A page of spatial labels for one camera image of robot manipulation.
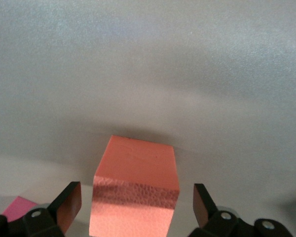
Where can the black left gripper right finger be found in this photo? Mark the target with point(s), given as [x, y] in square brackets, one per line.
[217, 222]

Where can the orange foam cube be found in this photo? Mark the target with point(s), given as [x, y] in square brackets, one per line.
[135, 172]

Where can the brown table mat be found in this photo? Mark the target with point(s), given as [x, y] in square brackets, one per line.
[148, 61]

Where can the red foam cube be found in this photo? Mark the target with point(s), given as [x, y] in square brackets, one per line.
[18, 208]

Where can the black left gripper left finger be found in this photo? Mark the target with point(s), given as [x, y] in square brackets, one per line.
[51, 219]

